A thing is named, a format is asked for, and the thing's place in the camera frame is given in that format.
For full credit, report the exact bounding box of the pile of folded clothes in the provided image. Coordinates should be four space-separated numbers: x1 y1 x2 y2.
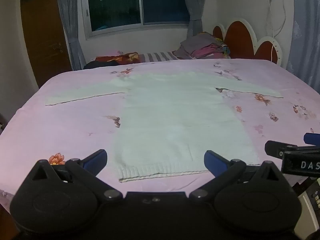
172 32 232 60

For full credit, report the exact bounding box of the brown wooden door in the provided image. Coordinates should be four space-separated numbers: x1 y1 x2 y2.
20 0 73 89

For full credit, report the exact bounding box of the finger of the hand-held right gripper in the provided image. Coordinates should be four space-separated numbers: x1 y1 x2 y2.
303 132 320 147
264 140 298 159

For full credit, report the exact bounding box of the white cable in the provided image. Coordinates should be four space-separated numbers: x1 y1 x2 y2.
266 0 287 40

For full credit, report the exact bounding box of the black cloth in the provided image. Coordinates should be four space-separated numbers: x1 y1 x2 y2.
84 59 121 70

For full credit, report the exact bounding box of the window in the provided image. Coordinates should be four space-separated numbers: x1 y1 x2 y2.
81 0 193 40

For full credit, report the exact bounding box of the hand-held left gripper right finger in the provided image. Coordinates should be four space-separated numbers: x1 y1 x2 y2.
189 150 284 201

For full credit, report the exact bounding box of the grey curtain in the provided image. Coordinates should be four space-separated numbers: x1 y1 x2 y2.
179 0 207 38
55 0 87 71

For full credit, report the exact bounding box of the white knit sweater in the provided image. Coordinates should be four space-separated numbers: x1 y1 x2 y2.
45 71 284 183

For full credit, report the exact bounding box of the pink floral bed sheet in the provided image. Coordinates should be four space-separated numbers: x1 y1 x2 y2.
0 59 320 205

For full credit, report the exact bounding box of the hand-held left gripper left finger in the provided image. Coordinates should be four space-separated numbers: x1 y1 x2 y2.
27 149 123 201

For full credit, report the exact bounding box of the red and white headboard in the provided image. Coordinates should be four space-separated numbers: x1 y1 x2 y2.
212 17 283 68

